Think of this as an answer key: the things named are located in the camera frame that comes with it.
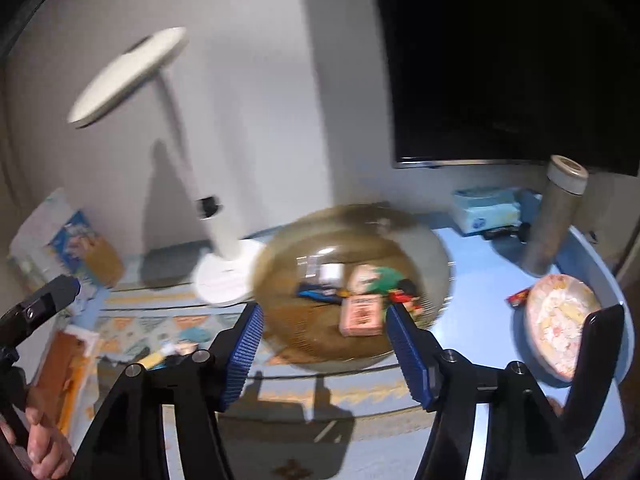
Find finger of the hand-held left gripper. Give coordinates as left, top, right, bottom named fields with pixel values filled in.
left=0, top=275, right=81, bottom=350

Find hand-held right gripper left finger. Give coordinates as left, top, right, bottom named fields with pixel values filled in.
left=75, top=304, right=265, bottom=480

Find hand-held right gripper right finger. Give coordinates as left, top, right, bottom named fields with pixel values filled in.
left=385, top=304, right=583, bottom=480

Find red and black dress figurine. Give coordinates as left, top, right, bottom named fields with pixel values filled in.
left=389, top=280, right=427, bottom=322

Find pink snack box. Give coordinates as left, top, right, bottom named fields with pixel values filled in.
left=338, top=293, right=386, bottom=337

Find amber glass bowl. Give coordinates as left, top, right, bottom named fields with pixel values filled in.
left=251, top=203, right=453, bottom=365

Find green translucent figure stand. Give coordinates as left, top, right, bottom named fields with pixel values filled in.
left=375, top=266, right=407, bottom=294

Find pink oval pencil sharpener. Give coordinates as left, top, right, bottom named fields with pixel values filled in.
left=349, top=263, right=379, bottom=294

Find person's left hand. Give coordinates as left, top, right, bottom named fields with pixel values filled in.
left=24, top=406, right=77, bottom=480

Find orange and white booklet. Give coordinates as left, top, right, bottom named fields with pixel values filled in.
left=29, top=324, right=103, bottom=438

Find small blue white figurine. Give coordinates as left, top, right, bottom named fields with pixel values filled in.
left=161, top=339, right=199, bottom=362

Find blue patterned table mat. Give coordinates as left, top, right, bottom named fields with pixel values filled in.
left=65, top=280, right=451, bottom=480

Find blue illustrated book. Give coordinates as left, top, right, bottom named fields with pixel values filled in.
left=47, top=210, right=96, bottom=271

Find wooden pen holder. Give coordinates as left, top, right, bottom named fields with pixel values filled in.
left=81, top=236, right=125, bottom=287

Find white desk lamp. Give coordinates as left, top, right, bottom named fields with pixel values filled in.
left=67, top=27, right=267, bottom=309

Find red snack packet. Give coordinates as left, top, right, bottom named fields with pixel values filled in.
left=506, top=287, right=534, bottom=309

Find pink patterned plate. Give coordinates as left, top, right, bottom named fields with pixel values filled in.
left=524, top=274, right=604, bottom=382

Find small black gadget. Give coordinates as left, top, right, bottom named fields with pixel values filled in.
left=481, top=224, right=532, bottom=244

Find light blue tissue pack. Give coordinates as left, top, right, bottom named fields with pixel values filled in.
left=451, top=186, right=524, bottom=235

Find grey metal thermos bottle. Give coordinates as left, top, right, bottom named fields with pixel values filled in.
left=521, top=155, right=589, bottom=279

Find black monitor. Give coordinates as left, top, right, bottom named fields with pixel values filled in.
left=369, top=0, right=640, bottom=177

